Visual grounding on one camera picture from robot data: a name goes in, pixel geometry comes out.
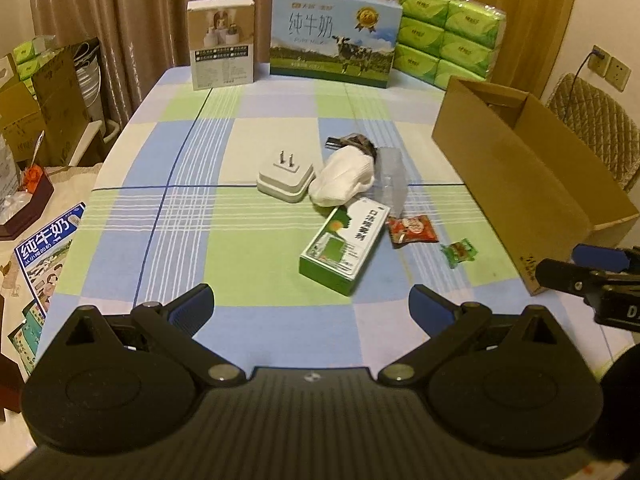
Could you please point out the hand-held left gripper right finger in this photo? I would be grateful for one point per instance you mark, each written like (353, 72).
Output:
(429, 307)

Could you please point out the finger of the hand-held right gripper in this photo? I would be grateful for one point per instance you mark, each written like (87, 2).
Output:
(565, 274)
(597, 256)

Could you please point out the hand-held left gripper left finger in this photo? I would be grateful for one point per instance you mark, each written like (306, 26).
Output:
(192, 306)

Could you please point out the green candy packet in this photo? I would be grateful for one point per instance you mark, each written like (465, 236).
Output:
(459, 252)

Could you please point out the red snack packet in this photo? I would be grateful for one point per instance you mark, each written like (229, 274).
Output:
(412, 230)

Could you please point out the green and white box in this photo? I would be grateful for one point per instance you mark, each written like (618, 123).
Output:
(345, 245)

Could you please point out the brown cardboard box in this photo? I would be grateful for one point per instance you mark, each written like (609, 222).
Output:
(520, 170)

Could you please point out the clear plastic floss box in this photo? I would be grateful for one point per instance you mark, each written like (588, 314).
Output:
(391, 180)

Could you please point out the white sock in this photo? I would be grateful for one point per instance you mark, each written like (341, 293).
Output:
(342, 180)

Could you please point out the white power adapter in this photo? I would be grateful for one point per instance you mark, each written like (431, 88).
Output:
(286, 180)

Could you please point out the checked tablecloth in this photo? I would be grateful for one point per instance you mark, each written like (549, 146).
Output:
(225, 240)

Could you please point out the quilted chair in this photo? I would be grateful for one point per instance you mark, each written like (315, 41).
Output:
(592, 110)

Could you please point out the milk case on floor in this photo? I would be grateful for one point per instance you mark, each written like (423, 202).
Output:
(47, 255)

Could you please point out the dark small packet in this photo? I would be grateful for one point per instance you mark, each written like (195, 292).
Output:
(362, 144)

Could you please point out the small black bar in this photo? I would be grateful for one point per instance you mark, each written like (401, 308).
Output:
(334, 141)

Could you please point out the dark wooden box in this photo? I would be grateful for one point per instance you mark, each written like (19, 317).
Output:
(27, 200)

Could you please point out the clear plastic bag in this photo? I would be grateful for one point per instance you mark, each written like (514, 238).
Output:
(7, 175)

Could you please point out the brown cardboard carton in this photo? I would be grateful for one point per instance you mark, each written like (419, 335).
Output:
(57, 105)

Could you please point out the stack of green tissue packs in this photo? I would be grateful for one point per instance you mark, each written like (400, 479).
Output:
(450, 40)

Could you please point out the white product box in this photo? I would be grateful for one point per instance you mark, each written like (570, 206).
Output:
(222, 42)

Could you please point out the blue milk carton box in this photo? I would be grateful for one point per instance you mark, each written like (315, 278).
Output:
(332, 35)

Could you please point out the brown curtain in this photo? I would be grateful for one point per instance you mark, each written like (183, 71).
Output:
(125, 20)

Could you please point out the small green tissue packs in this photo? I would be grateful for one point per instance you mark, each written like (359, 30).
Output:
(32, 55)

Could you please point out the wall socket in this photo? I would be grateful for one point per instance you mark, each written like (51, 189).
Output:
(610, 66)

